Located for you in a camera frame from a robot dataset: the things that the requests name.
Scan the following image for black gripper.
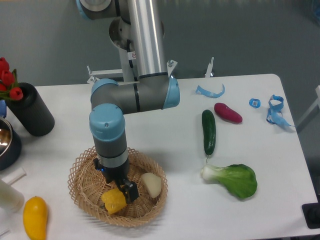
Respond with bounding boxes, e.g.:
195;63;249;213
93;157;139;204

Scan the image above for yellow bell pepper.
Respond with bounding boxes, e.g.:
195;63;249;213
101;188;127;215

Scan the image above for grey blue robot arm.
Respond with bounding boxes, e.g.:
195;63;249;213
76;0;180;203

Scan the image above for woven wicker basket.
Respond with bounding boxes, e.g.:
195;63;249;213
67;145;169;229

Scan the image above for white onion piece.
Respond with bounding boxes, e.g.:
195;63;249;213
141;173;162;198

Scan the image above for yellow mango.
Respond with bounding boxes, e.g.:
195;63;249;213
22;196;48;240

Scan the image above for green cucumber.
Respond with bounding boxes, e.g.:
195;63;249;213
201;109;217;156

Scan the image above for green bok choy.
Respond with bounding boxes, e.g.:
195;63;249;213
200;163;258;199

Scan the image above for white rectangular block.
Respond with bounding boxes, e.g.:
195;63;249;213
1;167;27;186

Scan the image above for white plastic bottle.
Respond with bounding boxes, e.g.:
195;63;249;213
0;179;25;213

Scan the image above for purple sweet potato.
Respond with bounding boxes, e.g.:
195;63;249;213
214;102;243;124

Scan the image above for blue curved tape strip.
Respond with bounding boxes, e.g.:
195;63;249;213
195;84;226;99

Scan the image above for black cylindrical vase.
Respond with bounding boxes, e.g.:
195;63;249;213
5;82;55;137

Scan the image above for black metal bowl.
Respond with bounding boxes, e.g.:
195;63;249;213
0;117;22;171

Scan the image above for small blue tape roll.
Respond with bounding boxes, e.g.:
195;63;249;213
249;98;261;109

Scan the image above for red tulip flowers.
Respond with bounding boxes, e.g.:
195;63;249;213
0;57;24;101

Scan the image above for blue tangled tape strip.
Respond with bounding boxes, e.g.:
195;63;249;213
266;94;293;127

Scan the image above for black device at corner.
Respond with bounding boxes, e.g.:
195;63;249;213
302;202;320;229

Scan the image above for white metal frame bracket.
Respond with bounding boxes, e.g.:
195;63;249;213
86;65;123;84

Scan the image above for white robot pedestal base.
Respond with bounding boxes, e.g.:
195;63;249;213
108;17;166;82

